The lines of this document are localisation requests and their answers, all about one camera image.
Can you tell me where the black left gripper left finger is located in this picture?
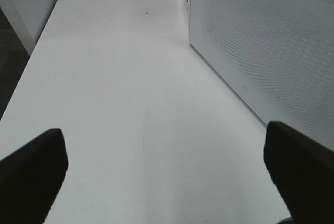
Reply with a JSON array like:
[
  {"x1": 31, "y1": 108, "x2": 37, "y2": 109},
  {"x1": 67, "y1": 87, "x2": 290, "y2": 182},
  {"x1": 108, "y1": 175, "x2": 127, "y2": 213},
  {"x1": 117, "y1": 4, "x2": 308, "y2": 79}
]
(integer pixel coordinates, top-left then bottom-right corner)
[{"x1": 1, "y1": 128, "x2": 68, "y2": 223}]

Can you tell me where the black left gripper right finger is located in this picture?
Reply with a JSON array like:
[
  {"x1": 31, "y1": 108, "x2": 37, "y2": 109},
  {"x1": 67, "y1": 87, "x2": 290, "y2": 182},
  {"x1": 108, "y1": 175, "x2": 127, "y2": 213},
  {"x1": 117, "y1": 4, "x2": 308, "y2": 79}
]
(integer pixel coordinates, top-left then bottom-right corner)
[{"x1": 263, "y1": 121, "x2": 333, "y2": 223}]

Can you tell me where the white microwave door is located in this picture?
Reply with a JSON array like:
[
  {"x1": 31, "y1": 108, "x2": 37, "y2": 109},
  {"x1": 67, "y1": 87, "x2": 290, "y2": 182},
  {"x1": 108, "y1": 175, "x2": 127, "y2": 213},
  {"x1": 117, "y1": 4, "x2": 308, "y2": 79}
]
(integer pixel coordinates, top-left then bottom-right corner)
[{"x1": 189, "y1": 0, "x2": 333, "y2": 149}]

